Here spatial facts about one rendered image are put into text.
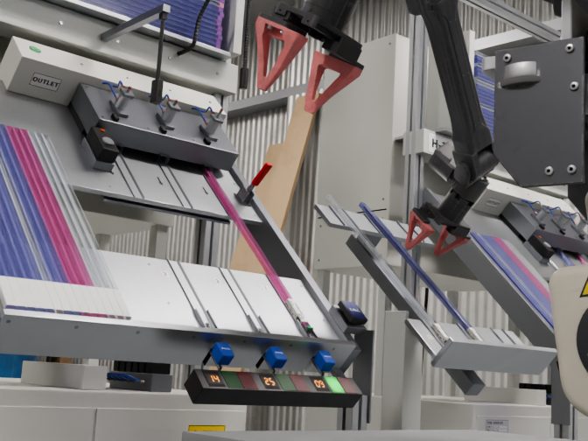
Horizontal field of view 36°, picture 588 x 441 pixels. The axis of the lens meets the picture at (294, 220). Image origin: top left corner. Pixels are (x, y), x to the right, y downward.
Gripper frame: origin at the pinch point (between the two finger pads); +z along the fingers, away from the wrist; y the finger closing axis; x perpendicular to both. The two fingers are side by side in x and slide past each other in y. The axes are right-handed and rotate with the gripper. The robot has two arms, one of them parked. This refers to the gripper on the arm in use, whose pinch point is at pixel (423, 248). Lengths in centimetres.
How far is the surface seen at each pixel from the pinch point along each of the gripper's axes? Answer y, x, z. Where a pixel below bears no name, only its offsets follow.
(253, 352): 51, 23, 14
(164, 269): 62, 5, 13
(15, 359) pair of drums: -68, -220, 244
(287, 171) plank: -193, -257, 114
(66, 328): 85, 23, 13
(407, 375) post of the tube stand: 0.8, 16.9, 21.1
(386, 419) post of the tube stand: 1.7, 20.1, 30.9
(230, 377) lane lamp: 59, 29, 14
